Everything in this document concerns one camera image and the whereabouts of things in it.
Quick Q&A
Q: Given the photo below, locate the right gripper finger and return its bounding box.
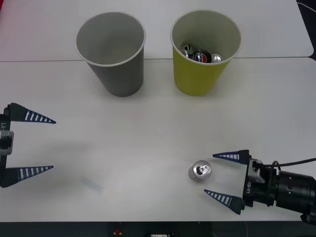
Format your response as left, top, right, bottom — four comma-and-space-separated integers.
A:
212, 149, 253, 167
203, 189, 245, 216

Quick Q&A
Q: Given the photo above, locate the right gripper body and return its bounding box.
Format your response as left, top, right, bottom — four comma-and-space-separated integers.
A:
242, 169, 277, 208

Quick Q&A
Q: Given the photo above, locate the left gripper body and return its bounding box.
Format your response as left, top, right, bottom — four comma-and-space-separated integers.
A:
0, 113, 12, 174

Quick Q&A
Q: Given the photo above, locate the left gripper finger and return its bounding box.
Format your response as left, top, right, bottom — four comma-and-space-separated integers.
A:
0, 165, 54, 189
4, 102, 57, 124

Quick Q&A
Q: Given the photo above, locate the yellow-green plastic waste bin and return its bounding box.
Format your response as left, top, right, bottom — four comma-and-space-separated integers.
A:
169, 9, 242, 97

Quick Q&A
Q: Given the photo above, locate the grey plastic waste bin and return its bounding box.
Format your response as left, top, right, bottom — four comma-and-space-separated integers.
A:
75, 11, 147, 97

